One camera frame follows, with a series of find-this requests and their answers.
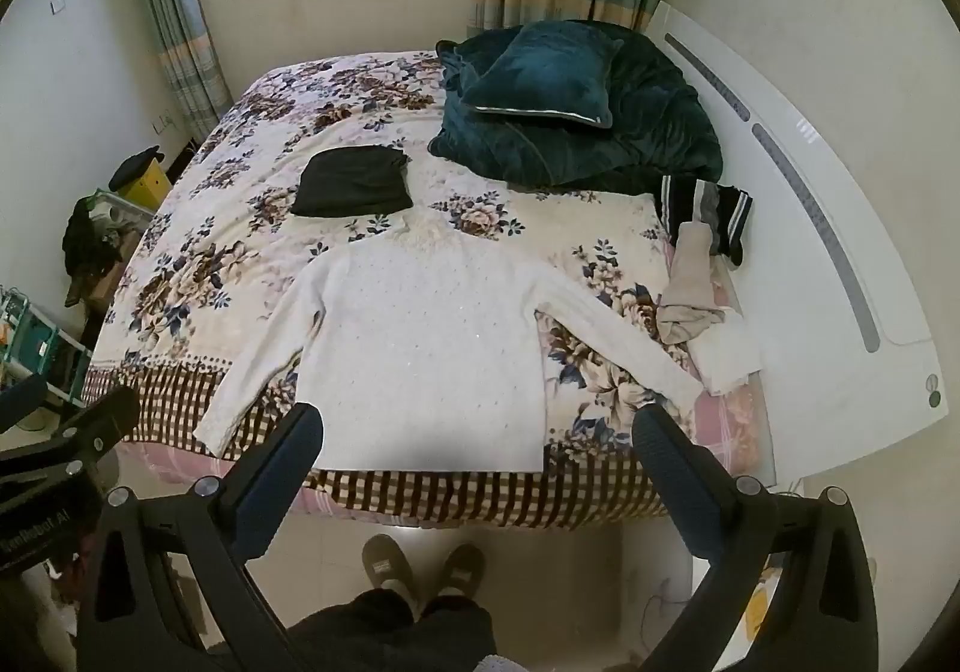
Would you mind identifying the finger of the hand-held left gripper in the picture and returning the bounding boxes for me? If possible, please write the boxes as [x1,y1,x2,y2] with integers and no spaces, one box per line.
[0,375,51,431]
[0,385,143,485]

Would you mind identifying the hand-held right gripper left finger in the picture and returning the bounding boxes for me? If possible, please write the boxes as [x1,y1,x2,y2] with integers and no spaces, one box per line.
[75,402,326,672]

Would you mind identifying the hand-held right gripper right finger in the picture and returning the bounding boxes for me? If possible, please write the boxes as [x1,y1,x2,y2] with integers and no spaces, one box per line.
[631,404,880,672]

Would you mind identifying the white knit sweater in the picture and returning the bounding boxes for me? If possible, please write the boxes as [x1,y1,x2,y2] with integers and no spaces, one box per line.
[193,216,706,475]

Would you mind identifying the teal storage rack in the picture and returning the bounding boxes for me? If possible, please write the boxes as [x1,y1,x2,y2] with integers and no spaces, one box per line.
[0,284,95,418]

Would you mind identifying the grey-brown slipper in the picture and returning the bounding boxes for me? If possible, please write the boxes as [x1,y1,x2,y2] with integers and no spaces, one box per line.
[361,534,413,599]
[437,542,488,599]

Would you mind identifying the white crumpled cloth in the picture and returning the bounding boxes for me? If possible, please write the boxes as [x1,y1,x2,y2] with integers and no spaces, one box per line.
[685,308,763,395]

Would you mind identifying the person's dark trouser legs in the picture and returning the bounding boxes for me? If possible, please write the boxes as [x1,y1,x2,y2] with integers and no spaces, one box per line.
[287,588,497,672]

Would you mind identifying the beige garment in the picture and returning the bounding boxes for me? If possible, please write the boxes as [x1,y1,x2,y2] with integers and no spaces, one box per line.
[655,222,730,344]

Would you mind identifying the floral bed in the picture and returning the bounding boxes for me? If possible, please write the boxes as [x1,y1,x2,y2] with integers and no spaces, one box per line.
[80,49,751,532]

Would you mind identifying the white plastic basket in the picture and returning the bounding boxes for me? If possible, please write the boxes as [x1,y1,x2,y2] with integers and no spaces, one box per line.
[91,190,155,232]

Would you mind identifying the black hat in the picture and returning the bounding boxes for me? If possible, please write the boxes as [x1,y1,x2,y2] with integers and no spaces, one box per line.
[108,146,168,192]

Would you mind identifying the white bed headboard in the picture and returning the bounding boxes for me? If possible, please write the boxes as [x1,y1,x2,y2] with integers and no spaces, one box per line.
[640,1,949,487]

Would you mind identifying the dark striped garment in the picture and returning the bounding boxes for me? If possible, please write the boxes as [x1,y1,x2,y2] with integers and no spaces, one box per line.
[659,175,754,267]

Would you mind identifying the black folded garment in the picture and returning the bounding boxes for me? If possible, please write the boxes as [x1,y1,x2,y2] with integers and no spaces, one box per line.
[290,145,416,218]

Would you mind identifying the dark teal velvet quilt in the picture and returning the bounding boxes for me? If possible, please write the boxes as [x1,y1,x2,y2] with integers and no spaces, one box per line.
[427,19,725,190]

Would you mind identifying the dark teal velvet pillow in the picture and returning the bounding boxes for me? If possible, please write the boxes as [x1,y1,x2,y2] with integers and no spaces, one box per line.
[458,20,626,132]

